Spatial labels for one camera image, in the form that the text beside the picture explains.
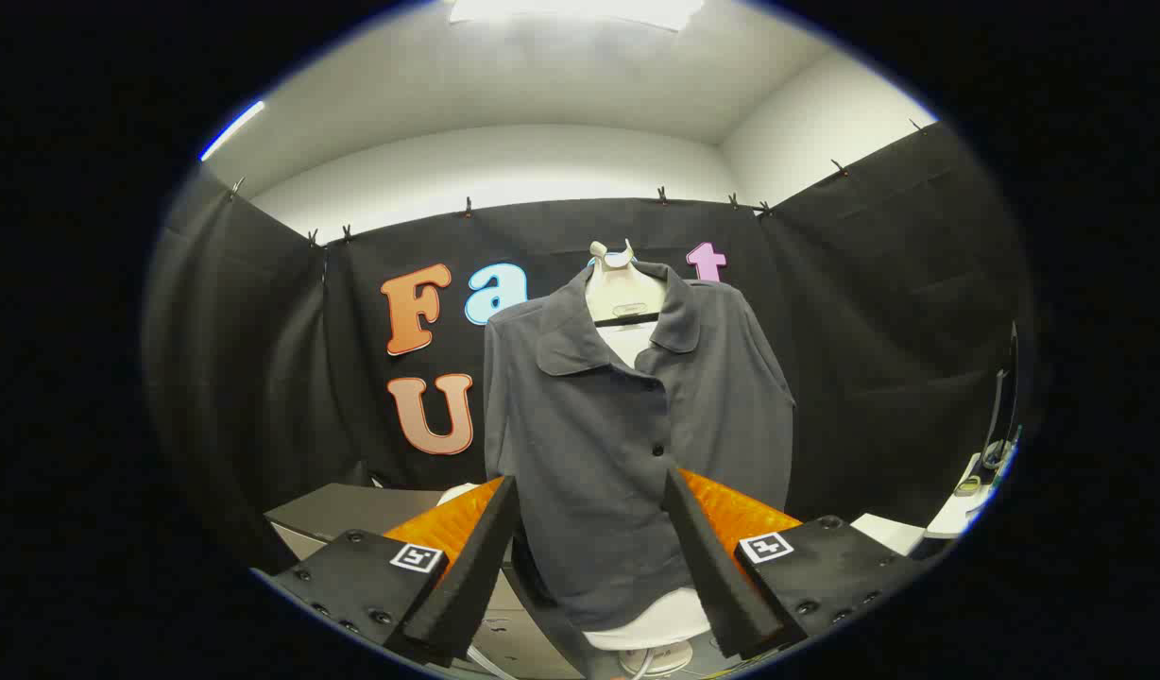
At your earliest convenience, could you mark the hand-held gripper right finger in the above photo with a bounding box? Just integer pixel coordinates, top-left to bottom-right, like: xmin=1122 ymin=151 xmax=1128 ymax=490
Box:
xmin=663 ymin=467 xmax=930 ymax=660

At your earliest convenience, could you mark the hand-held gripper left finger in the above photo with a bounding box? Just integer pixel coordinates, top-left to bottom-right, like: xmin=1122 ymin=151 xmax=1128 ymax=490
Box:
xmin=266 ymin=475 xmax=521 ymax=670

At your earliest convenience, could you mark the grey button shirt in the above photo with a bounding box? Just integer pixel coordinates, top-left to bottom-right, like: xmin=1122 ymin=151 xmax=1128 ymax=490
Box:
xmin=483 ymin=262 xmax=796 ymax=632

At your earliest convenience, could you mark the white round stand base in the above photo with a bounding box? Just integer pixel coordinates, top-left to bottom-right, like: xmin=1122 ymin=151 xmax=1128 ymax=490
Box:
xmin=580 ymin=587 xmax=715 ymax=677

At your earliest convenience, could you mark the grey drawer cabinet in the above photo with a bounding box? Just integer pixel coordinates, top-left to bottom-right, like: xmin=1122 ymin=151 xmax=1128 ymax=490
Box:
xmin=264 ymin=482 xmax=590 ymax=679

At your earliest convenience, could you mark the white side shelf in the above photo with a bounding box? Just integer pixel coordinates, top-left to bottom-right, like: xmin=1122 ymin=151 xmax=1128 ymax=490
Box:
xmin=925 ymin=453 xmax=1011 ymax=539

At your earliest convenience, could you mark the row of black clips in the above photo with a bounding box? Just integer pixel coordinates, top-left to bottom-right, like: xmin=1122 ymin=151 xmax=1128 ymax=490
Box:
xmin=229 ymin=118 xmax=926 ymax=247

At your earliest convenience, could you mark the ceiling light panel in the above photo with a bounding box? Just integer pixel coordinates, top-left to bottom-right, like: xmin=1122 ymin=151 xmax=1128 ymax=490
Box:
xmin=448 ymin=0 xmax=706 ymax=32

